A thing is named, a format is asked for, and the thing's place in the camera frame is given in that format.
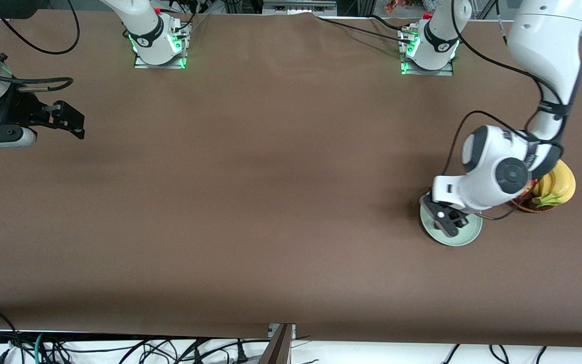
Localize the pale green round plate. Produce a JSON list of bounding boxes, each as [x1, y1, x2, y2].
[[420, 190, 483, 247]]

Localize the brown wicker basket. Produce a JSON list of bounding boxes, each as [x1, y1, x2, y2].
[[505, 194, 557, 214]]

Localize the yellow banana bunch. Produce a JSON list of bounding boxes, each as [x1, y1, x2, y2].
[[531, 159, 576, 209]]

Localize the brown table cloth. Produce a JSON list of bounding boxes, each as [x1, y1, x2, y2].
[[0, 9, 582, 349]]

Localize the colourful toy pile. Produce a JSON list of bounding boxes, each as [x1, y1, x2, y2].
[[384, 0, 441, 15]]

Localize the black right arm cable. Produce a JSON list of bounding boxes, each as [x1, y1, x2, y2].
[[0, 0, 80, 93]]

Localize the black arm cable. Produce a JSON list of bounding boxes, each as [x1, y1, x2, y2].
[[0, 0, 80, 93], [444, 0, 567, 221]]

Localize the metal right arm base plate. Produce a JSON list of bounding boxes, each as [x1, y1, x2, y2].
[[133, 23, 188, 69]]

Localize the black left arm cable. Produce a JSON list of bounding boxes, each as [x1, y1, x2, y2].
[[444, 0, 567, 221]]

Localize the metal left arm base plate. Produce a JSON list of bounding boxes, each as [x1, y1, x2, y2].
[[400, 28, 455, 77]]

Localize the brown wooden post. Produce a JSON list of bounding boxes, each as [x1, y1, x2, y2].
[[258, 324, 294, 364]]

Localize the aluminium profile frame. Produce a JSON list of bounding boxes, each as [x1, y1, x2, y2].
[[262, 0, 337, 16]]

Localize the tangled black cables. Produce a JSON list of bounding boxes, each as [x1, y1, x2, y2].
[[43, 336, 251, 364]]

